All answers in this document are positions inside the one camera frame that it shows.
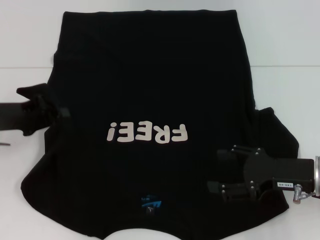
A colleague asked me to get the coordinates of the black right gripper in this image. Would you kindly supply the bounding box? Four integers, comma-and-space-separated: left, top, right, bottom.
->
206, 144, 315, 202

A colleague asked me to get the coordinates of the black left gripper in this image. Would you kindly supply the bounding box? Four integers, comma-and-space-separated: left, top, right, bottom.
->
0, 98, 71, 136

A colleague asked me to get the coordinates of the black t-shirt with FREE print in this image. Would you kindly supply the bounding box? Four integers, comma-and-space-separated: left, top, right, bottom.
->
16, 9, 300, 240

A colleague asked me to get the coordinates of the silver right gripper cable plug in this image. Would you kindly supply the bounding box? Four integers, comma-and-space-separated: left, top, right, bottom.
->
291, 183, 316, 203

